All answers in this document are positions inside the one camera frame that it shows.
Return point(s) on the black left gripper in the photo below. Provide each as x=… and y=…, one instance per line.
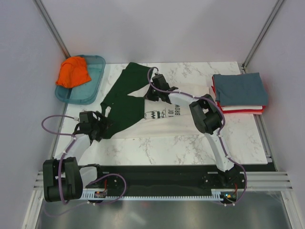
x=104, y=124

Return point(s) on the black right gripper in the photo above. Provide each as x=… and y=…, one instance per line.
x=148, y=95

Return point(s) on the white and green t shirt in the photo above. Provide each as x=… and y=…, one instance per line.
x=134, y=116

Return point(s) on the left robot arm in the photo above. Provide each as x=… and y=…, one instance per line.
x=62, y=179

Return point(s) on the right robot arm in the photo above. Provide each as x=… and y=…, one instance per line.
x=207, y=118

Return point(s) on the teal plastic bin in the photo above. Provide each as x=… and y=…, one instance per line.
x=86, y=93

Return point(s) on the orange crumpled t shirt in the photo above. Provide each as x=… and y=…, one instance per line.
x=73, y=73

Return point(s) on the folded red t shirt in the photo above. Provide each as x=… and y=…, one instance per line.
x=243, y=111

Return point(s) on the folded white t shirt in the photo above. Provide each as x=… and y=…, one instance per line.
x=241, y=107

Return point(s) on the folded grey-blue t shirt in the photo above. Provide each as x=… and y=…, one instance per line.
x=239, y=90

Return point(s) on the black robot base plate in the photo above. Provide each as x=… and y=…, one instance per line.
x=122, y=178

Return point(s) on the right aluminium frame post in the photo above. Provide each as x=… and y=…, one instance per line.
x=267, y=25

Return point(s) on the aluminium frame post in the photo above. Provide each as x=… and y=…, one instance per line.
x=267, y=25
x=51, y=26

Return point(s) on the white slotted cable duct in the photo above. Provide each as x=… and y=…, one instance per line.
x=159, y=194

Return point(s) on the left aluminium frame post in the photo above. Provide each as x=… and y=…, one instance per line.
x=51, y=26

